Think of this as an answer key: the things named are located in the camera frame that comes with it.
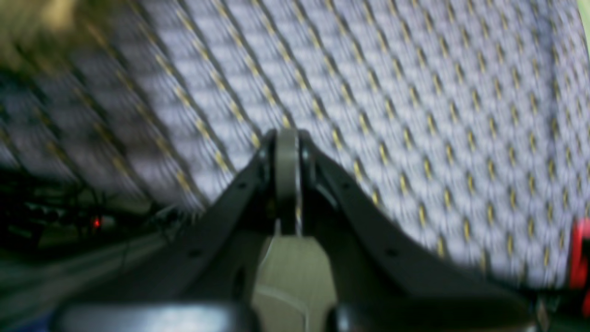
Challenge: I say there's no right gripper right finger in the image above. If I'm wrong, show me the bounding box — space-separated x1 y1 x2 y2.
274 130 527 307

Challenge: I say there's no black power strip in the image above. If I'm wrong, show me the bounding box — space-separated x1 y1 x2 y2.
37 214 152 249

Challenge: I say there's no purple fan-pattern tablecloth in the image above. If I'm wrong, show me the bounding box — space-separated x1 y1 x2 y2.
1 0 589 288

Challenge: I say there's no red and black clamp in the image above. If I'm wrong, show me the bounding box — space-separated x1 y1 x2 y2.
569 218 590 319

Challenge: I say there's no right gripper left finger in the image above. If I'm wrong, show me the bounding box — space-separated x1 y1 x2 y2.
72 131 277 304

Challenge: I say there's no camouflage T-shirt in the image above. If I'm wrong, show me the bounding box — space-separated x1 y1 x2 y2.
0 0 122 77

